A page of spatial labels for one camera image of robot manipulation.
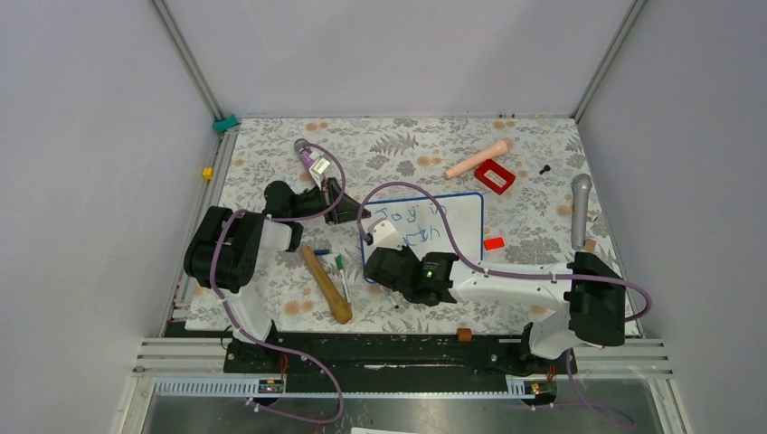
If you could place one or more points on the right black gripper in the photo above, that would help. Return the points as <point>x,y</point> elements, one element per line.
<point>406,251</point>

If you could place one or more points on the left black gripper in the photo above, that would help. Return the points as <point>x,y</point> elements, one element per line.
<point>345,209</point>

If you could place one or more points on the blue-framed whiteboard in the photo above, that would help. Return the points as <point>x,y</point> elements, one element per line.
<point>422,228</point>

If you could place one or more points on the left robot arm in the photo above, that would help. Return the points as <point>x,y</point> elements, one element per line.
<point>224,252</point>

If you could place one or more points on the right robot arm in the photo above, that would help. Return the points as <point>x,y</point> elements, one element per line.
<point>586,297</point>

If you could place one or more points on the black-capped marker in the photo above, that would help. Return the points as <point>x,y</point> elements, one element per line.
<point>390,298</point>

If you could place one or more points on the green-capped marker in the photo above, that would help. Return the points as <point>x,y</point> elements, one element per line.
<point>341,270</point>

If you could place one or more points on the purple patterned microphone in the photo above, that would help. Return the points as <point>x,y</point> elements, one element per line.
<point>306,153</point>

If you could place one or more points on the brown cork cylinder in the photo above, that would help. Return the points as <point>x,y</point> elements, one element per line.
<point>464,335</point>

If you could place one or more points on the red cube block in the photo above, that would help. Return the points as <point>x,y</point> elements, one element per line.
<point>496,243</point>

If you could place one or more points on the red rectangular tray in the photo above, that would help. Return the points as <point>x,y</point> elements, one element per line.
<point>494,176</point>

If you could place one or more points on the floral patterned table mat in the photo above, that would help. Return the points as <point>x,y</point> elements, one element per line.
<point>393,158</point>

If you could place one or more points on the teal corner clip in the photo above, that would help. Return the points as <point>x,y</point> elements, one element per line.
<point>225,124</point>

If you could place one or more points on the pink plastic cylinder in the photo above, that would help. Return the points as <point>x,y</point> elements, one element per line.
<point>499,148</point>

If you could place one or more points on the silver grey microphone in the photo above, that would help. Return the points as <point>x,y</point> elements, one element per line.
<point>581,188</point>

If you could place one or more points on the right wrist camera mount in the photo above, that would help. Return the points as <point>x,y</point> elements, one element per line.
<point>382,234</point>

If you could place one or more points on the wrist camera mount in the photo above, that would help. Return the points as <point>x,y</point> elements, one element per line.
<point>319,167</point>
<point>382,234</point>

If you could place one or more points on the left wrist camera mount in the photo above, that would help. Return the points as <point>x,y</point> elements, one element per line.
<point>319,167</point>

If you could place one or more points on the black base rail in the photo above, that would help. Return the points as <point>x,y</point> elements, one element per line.
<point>377,363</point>

